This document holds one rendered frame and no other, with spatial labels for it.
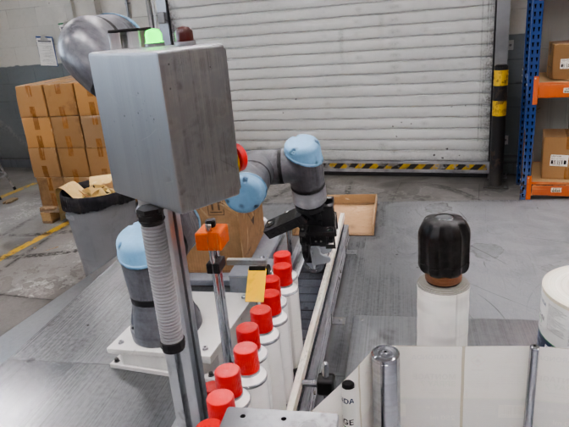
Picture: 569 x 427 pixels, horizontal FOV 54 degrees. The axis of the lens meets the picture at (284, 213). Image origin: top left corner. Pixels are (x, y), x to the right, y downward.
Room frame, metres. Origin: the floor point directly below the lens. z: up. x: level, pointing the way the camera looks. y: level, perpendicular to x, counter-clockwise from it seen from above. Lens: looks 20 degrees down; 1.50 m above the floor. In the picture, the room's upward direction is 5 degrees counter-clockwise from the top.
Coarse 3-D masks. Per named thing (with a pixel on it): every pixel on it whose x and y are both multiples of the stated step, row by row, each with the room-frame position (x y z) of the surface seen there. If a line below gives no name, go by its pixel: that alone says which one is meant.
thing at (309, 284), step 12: (336, 252) 1.39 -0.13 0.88; (324, 264) 1.32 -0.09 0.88; (300, 276) 1.26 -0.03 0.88; (312, 276) 1.26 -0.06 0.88; (300, 288) 1.20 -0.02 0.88; (312, 288) 1.19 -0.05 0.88; (300, 300) 1.14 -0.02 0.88; (312, 300) 1.13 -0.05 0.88; (324, 300) 1.13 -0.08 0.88; (312, 312) 1.08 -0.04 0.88; (312, 348) 0.94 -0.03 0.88; (300, 396) 0.80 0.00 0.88
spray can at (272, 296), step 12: (264, 300) 0.78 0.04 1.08; (276, 300) 0.78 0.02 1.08; (276, 312) 0.78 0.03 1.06; (276, 324) 0.77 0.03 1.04; (288, 324) 0.79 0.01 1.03; (288, 336) 0.79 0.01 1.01; (288, 348) 0.78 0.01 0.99; (288, 360) 0.78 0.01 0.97; (288, 372) 0.78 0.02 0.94; (288, 384) 0.78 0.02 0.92; (288, 396) 0.77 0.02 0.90
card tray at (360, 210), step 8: (336, 200) 1.93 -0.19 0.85; (344, 200) 1.92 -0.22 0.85; (352, 200) 1.92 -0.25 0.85; (360, 200) 1.91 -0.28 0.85; (368, 200) 1.90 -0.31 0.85; (376, 200) 1.84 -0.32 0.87; (336, 208) 1.88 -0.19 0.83; (344, 208) 1.87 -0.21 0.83; (352, 208) 1.86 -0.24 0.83; (360, 208) 1.86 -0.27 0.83; (368, 208) 1.85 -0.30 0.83; (376, 208) 1.82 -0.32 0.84; (352, 216) 1.78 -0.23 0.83; (360, 216) 1.78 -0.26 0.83; (368, 216) 1.77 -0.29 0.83; (352, 224) 1.71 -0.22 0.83; (360, 224) 1.71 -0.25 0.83; (368, 224) 1.70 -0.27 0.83; (296, 232) 1.68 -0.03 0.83; (352, 232) 1.64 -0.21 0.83; (360, 232) 1.63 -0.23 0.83; (368, 232) 1.63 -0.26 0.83
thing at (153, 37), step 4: (152, 28) 0.76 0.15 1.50; (148, 32) 0.75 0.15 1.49; (152, 32) 0.75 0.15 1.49; (156, 32) 0.75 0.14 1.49; (160, 32) 0.76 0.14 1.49; (148, 36) 0.75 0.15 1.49; (152, 36) 0.75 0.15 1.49; (156, 36) 0.75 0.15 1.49; (160, 36) 0.76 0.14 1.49; (148, 40) 0.75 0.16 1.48; (152, 40) 0.75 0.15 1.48; (156, 40) 0.75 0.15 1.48; (160, 40) 0.76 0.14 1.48; (148, 44) 0.75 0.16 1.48; (152, 44) 0.75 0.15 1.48; (156, 44) 0.75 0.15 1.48; (160, 44) 0.75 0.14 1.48; (164, 44) 0.76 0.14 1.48
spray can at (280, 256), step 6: (276, 252) 0.95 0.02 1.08; (282, 252) 0.95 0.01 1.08; (288, 252) 0.95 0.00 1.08; (276, 258) 0.93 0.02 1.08; (282, 258) 0.93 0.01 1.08; (288, 258) 0.93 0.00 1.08; (294, 270) 0.96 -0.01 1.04; (294, 276) 0.93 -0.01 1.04; (294, 282) 0.93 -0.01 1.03; (300, 312) 0.94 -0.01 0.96
